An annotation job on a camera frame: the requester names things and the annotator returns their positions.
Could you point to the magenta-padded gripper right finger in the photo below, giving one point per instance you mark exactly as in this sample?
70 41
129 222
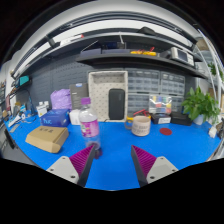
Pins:
158 168

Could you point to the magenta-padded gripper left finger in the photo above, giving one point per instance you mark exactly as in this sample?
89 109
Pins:
63 168

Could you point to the clear bottle with purple label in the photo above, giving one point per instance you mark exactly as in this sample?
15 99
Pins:
89 127

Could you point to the brown cardboard box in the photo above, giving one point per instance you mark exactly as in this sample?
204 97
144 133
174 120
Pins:
46 138

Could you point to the flat round red coaster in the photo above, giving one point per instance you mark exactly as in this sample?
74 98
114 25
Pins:
165 131

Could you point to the beige patterned mug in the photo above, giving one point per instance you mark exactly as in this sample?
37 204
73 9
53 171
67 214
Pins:
141 126

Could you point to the black box with white label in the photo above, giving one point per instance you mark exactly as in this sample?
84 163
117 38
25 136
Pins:
161 119

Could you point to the blue carton box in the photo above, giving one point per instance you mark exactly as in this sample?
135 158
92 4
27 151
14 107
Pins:
55 118

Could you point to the white carton box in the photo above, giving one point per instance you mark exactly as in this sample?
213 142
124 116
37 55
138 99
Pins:
74 117

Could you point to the plain black box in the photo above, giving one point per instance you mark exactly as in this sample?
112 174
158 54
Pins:
181 119

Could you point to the yellow multimeter with red leads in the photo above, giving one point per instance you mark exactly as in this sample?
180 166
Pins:
141 112

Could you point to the small white card stand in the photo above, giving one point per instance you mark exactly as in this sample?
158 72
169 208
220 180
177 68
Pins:
41 110

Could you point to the clear organizer with coloured parts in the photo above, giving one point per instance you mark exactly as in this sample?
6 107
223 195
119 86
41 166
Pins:
160 104

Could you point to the white power adapter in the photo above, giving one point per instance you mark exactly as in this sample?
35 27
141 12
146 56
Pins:
213 132

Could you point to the purple plastic bag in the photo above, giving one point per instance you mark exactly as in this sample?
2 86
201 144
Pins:
61 99

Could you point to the dark grey flat box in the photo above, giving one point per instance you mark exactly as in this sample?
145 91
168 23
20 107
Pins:
77 95

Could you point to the green potted plant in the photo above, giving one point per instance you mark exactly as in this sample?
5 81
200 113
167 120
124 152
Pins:
200 105

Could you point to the white pegboard tray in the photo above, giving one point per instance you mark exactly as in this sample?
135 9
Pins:
100 93

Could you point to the grey small-parts drawer cabinet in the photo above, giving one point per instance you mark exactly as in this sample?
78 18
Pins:
143 83
172 83

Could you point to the dark grey shelf unit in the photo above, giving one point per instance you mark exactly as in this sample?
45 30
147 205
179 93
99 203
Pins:
133 59

